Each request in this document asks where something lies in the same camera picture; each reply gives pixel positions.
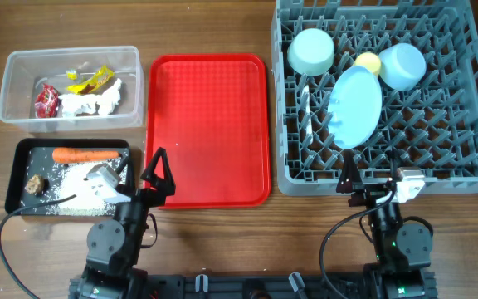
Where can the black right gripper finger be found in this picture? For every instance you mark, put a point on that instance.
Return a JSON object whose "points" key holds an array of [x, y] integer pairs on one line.
{"points": [[395, 160], [350, 179]]}

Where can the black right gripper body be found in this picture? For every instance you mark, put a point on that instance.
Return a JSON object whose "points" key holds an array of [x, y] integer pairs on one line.
{"points": [[368, 194]]}

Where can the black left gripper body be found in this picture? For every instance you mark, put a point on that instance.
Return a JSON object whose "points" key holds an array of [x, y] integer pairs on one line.
{"points": [[144, 193]]}

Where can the light blue plate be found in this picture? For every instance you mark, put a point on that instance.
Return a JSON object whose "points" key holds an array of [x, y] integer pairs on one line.
{"points": [[355, 104]]}

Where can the white plastic spoon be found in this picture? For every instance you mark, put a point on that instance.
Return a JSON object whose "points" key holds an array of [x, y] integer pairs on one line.
{"points": [[306, 120]]}

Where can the light blue bowl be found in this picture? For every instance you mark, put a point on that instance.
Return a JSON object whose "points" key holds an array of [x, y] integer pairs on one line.
{"points": [[403, 66]]}

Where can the brown food lump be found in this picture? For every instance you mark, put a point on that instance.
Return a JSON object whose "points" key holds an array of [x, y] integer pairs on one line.
{"points": [[36, 185]]}

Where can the yellow plastic cup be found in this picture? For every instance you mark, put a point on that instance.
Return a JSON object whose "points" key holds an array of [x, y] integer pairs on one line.
{"points": [[370, 61]]}

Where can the white tissue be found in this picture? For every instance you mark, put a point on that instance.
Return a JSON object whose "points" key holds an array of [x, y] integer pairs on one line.
{"points": [[103, 104]]}

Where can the gold foil wrapper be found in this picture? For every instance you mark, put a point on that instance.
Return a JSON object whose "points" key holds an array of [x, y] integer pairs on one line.
{"points": [[102, 76]]}

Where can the red snack wrapper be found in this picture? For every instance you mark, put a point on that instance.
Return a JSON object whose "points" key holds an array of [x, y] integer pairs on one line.
{"points": [[46, 103]]}

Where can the mint green bowl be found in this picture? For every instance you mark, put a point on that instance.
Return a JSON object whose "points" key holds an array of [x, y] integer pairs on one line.
{"points": [[311, 52]]}

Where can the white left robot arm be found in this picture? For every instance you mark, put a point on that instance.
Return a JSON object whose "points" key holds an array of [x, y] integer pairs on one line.
{"points": [[114, 244]]}

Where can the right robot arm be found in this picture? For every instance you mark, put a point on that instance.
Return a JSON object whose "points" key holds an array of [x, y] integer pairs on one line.
{"points": [[402, 245]]}

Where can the grey dishwasher rack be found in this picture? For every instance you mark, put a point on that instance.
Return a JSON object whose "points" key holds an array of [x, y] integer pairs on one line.
{"points": [[434, 126]]}

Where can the black food waste tray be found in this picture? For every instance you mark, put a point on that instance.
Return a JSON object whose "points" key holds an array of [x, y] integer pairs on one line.
{"points": [[19, 166]]}

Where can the spilled white rice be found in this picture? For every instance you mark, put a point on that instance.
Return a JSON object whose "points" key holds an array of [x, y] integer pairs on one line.
{"points": [[64, 192]]}

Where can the orange carrot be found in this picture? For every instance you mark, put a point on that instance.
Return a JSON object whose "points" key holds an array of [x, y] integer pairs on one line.
{"points": [[71, 156]]}

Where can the red plastic tray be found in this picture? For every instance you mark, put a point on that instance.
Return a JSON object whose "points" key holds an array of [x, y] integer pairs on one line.
{"points": [[210, 113]]}

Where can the clear plastic bin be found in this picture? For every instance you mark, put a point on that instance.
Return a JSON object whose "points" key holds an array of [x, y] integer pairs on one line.
{"points": [[27, 71]]}

